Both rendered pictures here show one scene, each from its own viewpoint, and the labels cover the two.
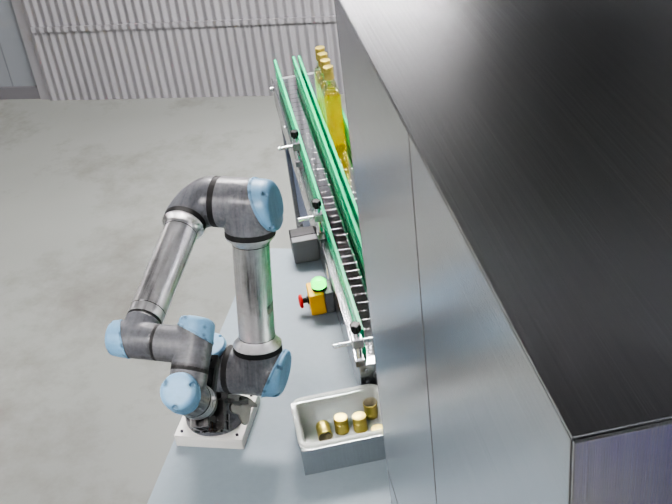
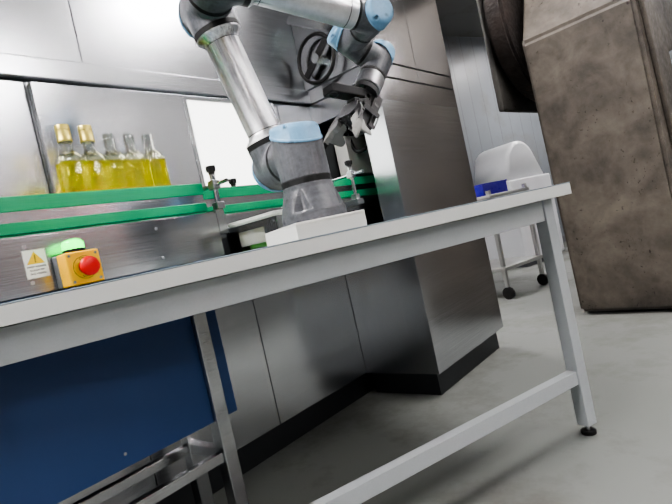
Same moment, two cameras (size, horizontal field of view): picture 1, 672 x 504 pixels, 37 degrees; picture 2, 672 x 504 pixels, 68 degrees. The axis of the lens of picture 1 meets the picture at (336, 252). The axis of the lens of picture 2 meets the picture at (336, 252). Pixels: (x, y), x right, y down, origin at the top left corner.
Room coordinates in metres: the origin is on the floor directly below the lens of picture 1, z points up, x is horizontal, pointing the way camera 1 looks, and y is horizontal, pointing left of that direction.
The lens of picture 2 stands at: (2.66, 1.20, 0.74)
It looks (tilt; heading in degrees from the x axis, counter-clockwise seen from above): 2 degrees down; 226
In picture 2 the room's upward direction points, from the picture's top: 12 degrees counter-clockwise
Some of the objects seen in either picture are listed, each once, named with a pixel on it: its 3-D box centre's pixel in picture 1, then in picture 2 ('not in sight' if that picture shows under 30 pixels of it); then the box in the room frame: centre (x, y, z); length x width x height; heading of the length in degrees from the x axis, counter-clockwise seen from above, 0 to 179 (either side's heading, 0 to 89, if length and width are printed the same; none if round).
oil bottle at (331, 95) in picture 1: (332, 104); not in sight; (3.08, -0.05, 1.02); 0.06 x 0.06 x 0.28; 6
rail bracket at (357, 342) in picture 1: (367, 342); (209, 189); (1.89, -0.05, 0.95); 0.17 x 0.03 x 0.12; 96
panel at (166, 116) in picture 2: not in sight; (185, 145); (1.78, -0.32, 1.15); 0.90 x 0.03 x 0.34; 6
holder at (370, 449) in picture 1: (353, 427); (267, 234); (1.77, 0.01, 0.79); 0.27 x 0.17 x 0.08; 96
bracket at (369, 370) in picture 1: (377, 370); (213, 224); (1.90, -0.06, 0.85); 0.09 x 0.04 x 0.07; 96
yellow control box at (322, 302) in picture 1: (319, 298); (78, 269); (2.31, 0.06, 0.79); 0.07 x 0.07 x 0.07; 6
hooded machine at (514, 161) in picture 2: not in sight; (514, 204); (-2.62, -1.35, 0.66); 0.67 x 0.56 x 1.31; 166
